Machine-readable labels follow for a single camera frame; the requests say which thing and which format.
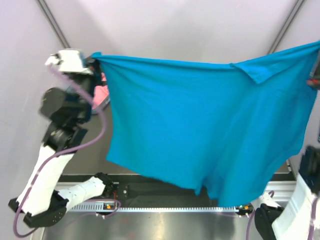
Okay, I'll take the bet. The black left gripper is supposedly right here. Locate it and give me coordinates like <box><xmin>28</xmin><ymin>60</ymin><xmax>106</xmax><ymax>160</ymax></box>
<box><xmin>73</xmin><ymin>53</ymin><xmax>109</xmax><ymax>121</ymax></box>

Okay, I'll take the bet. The aluminium front rail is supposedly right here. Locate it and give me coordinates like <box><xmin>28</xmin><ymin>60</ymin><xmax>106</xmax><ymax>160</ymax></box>
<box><xmin>54</xmin><ymin>181</ymin><xmax>298</xmax><ymax>203</ymax></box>

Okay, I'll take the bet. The pink t shirt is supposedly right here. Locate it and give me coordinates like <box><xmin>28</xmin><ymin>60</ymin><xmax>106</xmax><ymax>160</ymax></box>
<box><xmin>93</xmin><ymin>73</ymin><xmax>110</xmax><ymax>106</ymax></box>

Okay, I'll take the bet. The left aluminium frame post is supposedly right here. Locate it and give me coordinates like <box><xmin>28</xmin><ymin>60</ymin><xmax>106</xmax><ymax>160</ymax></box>
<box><xmin>35</xmin><ymin>0</ymin><xmax>71</xmax><ymax>48</ymax></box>

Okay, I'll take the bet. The teal plastic bin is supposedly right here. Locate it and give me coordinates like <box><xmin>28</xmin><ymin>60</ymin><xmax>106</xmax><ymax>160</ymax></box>
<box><xmin>91</xmin><ymin>96</ymin><xmax>110</xmax><ymax>115</ymax></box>

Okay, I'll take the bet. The slotted grey cable duct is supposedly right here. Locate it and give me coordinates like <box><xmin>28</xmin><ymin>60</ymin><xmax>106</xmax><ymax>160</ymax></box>
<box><xmin>67</xmin><ymin>201</ymin><xmax>253</xmax><ymax>213</ymax></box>

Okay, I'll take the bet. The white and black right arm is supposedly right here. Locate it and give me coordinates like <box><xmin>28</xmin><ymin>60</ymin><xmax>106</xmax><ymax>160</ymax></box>
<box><xmin>249</xmin><ymin>145</ymin><xmax>320</xmax><ymax>240</ymax></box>

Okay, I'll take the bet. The right aluminium frame post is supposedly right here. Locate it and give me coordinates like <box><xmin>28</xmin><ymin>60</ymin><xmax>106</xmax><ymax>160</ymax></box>
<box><xmin>267</xmin><ymin>0</ymin><xmax>306</xmax><ymax>54</ymax></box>

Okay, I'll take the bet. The aluminium frame post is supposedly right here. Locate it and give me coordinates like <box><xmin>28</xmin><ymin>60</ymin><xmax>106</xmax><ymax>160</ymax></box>
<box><xmin>267</xmin><ymin>0</ymin><xmax>306</xmax><ymax>54</ymax></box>
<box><xmin>35</xmin><ymin>0</ymin><xmax>71</xmax><ymax>48</ymax></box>

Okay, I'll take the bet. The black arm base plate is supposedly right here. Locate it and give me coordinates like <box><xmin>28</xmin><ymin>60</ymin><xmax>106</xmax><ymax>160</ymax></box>
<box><xmin>108</xmin><ymin>174</ymin><xmax>218</xmax><ymax>208</ymax></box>

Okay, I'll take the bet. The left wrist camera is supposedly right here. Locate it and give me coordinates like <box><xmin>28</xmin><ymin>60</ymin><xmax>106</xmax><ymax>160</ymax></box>
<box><xmin>44</xmin><ymin>48</ymin><xmax>93</xmax><ymax>75</ymax></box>

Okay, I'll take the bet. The blue t shirt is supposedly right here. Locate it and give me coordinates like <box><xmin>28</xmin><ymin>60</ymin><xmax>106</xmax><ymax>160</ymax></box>
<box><xmin>92</xmin><ymin>42</ymin><xmax>320</xmax><ymax>207</ymax></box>

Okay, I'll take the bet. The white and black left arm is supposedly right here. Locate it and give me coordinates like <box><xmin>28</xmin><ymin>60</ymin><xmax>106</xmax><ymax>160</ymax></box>
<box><xmin>8</xmin><ymin>59</ymin><xmax>114</xmax><ymax>230</ymax></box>

